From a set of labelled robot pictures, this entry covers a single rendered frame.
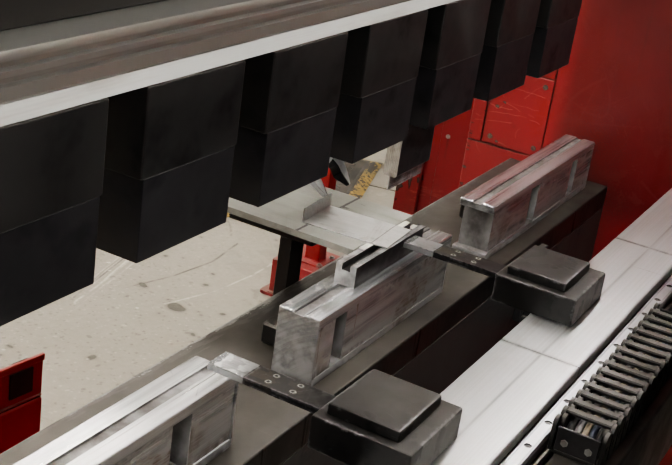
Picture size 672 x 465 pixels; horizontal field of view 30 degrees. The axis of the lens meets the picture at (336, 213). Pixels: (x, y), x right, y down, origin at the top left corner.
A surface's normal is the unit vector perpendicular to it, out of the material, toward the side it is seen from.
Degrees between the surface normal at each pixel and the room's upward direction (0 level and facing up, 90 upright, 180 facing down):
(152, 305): 0
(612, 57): 90
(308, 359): 90
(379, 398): 0
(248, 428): 0
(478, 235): 90
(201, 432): 90
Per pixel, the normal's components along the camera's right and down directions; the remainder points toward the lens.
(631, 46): -0.49, 0.25
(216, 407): 0.86, 0.29
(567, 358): 0.14, -0.92
